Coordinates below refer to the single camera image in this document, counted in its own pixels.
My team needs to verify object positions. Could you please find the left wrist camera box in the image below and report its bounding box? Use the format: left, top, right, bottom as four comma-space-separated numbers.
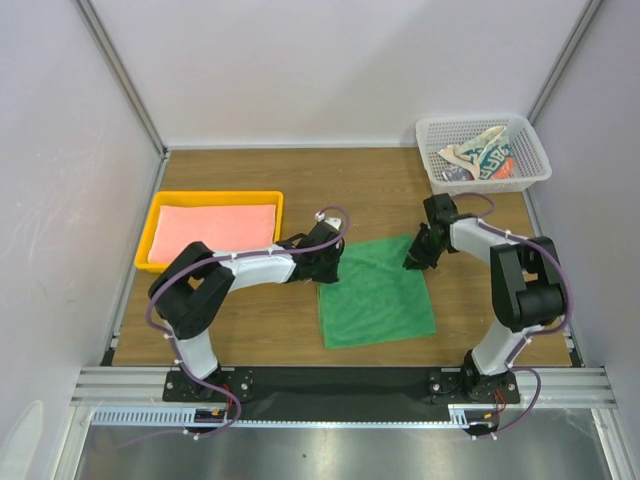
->
314, 212, 343, 233

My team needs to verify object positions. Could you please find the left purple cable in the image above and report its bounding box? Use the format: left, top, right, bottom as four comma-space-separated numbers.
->
92, 205, 351, 451

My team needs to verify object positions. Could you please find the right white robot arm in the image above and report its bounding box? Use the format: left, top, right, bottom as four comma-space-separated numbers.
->
403, 194, 571, 403

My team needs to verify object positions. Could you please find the yellow plastic tray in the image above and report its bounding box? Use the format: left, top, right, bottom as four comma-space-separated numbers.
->
134, 190, 284, 273

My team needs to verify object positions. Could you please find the purple cable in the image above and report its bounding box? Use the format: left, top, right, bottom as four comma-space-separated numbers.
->
452, 192, 574, 441
92, 205, 351, 451

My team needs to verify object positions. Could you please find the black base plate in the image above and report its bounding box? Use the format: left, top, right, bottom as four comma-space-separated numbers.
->
162, 366, 521, 424

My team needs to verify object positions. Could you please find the green towel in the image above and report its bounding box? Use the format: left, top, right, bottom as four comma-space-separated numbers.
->
317, 234, 436, 350

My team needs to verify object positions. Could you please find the pink towel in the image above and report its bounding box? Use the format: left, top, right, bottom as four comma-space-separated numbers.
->
147, 205, 276, 264

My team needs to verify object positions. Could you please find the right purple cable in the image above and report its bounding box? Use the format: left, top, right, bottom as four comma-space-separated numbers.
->
452, 192, 574, 441

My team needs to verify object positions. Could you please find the patterned white cloth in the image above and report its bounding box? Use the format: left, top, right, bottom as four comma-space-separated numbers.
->
437, 125, 515, 182

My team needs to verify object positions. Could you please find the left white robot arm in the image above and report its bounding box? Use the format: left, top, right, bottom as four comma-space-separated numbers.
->
147, 217, 346, 400

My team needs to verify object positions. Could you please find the white plastic basket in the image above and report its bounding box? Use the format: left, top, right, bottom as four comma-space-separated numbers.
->
415, 114, 552, 195

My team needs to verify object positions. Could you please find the aluminium frame rail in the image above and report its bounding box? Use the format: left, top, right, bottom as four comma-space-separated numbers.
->
71, 366, 616, 409

